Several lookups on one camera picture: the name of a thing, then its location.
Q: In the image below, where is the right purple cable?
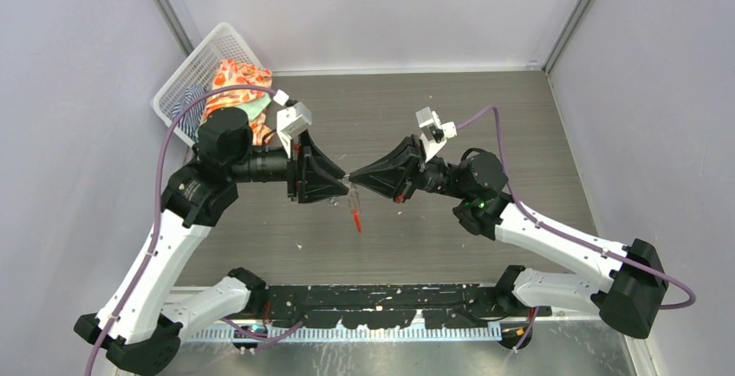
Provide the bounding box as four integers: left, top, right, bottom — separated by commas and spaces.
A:
454, 104, 697, 311

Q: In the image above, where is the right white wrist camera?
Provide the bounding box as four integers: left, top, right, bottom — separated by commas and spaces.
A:
415, 107, 457, 161

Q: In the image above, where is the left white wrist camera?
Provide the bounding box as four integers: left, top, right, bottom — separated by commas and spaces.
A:
276, 102, 313, 159

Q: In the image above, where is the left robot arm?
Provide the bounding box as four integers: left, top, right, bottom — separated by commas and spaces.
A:
74, 102, 348, 375

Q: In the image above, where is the mint green cloth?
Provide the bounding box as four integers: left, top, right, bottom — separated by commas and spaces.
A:
234, 94, 271, 124

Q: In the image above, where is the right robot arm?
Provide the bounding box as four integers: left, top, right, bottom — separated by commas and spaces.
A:
349, 135, 668, 339

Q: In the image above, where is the white plastic basket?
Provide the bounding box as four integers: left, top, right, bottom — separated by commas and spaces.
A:
152, 23, 276, 145

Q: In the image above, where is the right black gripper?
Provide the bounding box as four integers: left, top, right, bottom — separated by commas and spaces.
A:
349, 134, 471, 204

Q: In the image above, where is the blue striped cloth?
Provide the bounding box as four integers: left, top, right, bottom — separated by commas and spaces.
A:
170, 85, 208, 142

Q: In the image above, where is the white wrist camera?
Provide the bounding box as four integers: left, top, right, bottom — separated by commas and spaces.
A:
276, 102, 313, 159
415, 107, 457, 161

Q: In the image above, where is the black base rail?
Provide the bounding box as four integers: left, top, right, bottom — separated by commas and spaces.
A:
227, 283, 530, 330

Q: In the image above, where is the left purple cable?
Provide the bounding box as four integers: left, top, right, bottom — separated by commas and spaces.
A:
83, 85, 289, 376

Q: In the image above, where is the red handled metal keyring holder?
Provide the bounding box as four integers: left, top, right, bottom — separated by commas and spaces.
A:
344, 179, 362, 234

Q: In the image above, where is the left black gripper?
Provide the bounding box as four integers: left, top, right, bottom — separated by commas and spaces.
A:
228, 128, 348, 202

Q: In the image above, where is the purple cable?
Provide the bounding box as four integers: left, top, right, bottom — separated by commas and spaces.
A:
83, 85, 289, 376
454, 104, 697, 311

